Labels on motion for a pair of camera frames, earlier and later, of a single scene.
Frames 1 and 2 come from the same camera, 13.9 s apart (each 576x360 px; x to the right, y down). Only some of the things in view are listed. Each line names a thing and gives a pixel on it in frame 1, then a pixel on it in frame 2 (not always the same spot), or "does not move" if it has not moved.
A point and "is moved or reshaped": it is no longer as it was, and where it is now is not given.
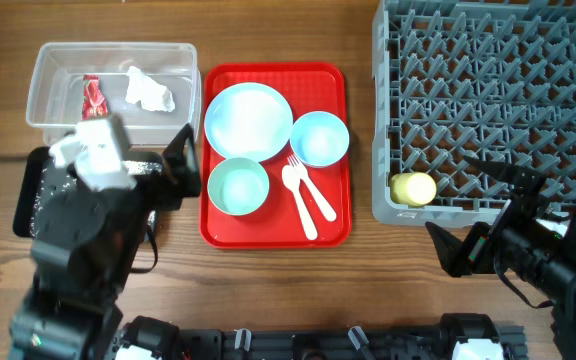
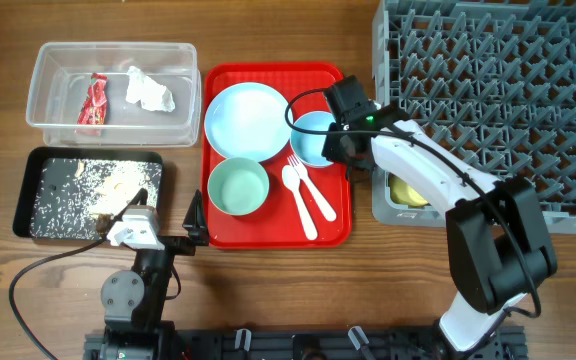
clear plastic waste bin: (154, 89) does not move
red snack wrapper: (94, 102) is moved or reshaped
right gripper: (475, 249) → (332, 150)
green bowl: (238, 186) does not move
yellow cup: (412, 189) does not move
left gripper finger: (180, 156) → (194, 223)
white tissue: (153, 95) does not move
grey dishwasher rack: (520, 83) does not move
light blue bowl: (319, 139) does not move
